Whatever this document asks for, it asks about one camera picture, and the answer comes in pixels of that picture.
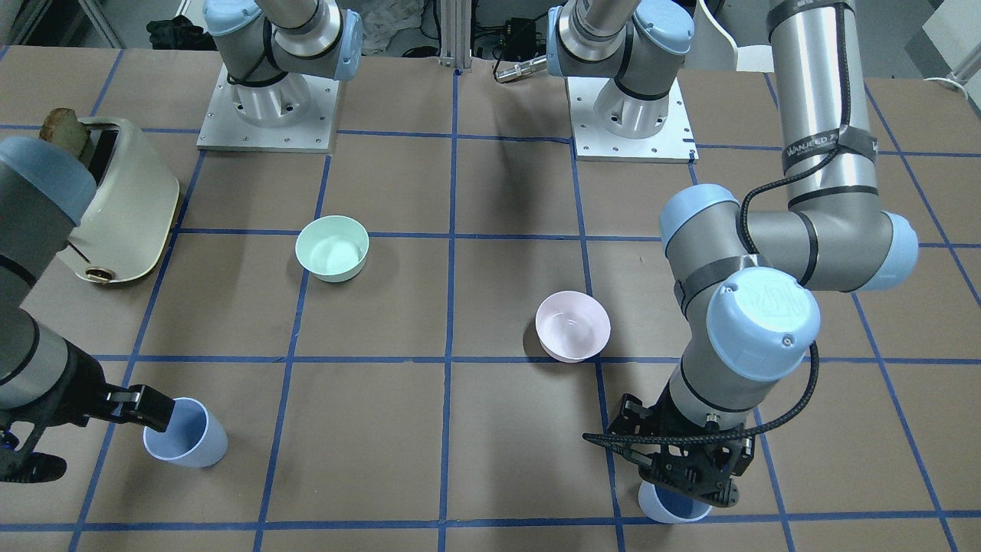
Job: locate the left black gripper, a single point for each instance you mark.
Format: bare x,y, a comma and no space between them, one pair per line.
630,415

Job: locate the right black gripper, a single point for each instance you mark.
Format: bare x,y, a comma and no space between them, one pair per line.
74,386

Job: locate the blue cup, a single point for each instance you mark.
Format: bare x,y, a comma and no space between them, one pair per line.
194,437
668,507

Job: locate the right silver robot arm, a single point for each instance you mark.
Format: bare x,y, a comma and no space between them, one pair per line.
47,189

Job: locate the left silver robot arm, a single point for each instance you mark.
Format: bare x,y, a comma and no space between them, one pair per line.
746,271

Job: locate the cream toaster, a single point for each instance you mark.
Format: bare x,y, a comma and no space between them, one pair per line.
126,226

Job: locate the pink bowl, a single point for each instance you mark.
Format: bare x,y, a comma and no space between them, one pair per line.
572,326

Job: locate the green bowl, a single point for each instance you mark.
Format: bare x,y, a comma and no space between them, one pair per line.
333,248

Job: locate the bread slice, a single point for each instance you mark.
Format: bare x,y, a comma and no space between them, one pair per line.
62,128

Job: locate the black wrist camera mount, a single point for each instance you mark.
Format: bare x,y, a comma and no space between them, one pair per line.
709,482

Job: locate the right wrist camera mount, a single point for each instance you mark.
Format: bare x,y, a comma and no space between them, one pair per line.
21,464

